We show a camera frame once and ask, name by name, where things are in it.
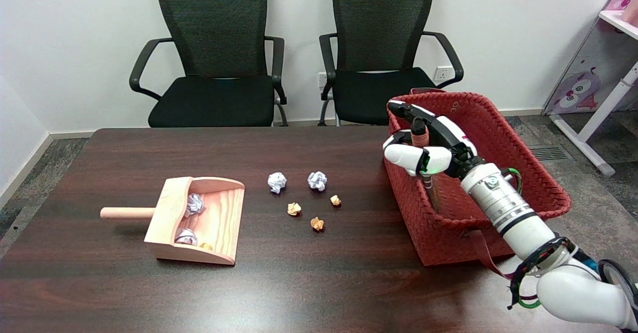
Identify black mesh office chair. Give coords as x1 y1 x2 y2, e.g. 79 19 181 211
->
129 0 289 128
318 0 465 127

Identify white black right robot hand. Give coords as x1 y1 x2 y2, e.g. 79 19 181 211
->
383 100 485 179

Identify wooden dustpan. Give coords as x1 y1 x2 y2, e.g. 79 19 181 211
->
100 176 246 266

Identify metal floor vent grille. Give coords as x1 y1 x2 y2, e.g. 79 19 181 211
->
528 145 570 162

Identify red woven basket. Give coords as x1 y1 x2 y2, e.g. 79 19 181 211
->
383 88 572 280

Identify small straw broom handle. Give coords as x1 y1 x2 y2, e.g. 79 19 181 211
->
409 118 445 214

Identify pink white children's desk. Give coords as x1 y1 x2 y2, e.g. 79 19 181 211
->
542 0 638 177

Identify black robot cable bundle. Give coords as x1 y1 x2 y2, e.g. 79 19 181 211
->
507 237 638 310

